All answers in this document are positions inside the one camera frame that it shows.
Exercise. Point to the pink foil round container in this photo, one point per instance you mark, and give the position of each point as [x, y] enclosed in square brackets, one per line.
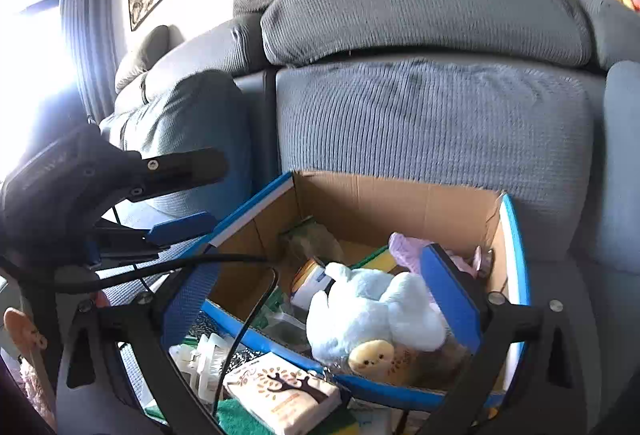
[309, 240]

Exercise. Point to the grey window curtain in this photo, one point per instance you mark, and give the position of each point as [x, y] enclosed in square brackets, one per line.
[87, 26]

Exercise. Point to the blue cardboard box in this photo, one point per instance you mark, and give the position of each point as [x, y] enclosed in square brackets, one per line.
[361, 213]

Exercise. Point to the green printed plastic bag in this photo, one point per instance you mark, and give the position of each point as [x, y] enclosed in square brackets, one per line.
[277, 320]

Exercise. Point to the grey blue sofa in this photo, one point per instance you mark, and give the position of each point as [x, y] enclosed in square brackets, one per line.
[536, 98]

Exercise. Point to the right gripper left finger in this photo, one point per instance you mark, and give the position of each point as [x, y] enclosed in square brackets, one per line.
[116, 375]

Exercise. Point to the white plush toy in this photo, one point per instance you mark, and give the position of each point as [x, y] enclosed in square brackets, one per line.
[369, 322]

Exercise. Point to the white tissue pack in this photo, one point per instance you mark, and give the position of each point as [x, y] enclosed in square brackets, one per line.
[283, 397]

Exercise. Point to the person's left hand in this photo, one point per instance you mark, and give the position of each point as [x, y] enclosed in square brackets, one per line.
[24, 334]

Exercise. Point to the blue throw pillow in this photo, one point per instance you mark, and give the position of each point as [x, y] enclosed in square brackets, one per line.
[204, 110]

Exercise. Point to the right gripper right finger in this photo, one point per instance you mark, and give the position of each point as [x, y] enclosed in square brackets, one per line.
[547, 391]

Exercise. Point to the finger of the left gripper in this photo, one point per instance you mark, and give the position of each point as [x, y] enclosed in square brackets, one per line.
[175, 172]
[165, 234]

